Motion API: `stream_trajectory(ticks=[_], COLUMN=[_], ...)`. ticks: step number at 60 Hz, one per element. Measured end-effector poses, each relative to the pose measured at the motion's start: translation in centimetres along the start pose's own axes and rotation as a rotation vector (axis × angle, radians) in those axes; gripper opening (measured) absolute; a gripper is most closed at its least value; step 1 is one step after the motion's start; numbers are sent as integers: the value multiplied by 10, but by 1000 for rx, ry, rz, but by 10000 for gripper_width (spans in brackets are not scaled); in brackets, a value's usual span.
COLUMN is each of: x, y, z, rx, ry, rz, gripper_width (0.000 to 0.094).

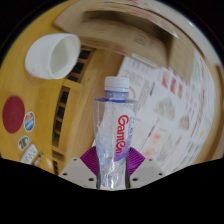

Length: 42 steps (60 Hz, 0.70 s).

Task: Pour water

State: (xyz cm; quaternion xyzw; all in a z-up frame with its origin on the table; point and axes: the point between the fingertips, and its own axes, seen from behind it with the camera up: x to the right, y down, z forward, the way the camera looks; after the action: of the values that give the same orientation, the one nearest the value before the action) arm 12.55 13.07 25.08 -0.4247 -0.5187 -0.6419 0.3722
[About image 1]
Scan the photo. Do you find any clear plastic water bottle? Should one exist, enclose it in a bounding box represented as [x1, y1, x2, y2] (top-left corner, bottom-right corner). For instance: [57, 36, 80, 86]
[93, 75, 138, 192]

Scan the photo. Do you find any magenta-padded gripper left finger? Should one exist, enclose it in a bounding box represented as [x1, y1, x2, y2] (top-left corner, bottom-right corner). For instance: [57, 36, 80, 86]
[58, 145, 100, 190]

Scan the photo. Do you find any small dark picture sticker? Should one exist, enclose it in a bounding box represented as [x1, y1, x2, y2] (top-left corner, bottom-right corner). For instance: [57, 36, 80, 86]
[17, 135, 31, 152]

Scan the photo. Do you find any group of printed wall posters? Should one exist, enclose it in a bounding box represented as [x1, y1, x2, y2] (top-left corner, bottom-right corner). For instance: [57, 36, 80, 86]
[116, 49, 221, 174]

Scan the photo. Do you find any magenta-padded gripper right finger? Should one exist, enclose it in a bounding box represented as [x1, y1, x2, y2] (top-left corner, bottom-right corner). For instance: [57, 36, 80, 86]
[125, 146, 167, 190]

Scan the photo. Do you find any white cup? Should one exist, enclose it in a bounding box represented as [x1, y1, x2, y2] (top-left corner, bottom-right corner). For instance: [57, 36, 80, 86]
[24, 32, 82, 81]

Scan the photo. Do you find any flat round red coaster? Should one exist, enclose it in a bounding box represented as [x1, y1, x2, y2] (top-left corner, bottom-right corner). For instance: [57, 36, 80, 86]
[2, 95, 26, 135]

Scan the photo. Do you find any dark pen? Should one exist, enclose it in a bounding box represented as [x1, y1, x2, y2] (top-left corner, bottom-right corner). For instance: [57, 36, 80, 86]
[32, 152, 45, 167]

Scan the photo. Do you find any wooden slatted bench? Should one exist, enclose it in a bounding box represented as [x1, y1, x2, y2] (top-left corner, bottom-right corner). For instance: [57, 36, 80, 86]
[49, 46, 98, 176]

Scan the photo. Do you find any brown cardboard box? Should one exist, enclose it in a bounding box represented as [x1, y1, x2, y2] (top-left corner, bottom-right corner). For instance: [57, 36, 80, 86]
[53, 3, 196, 84]

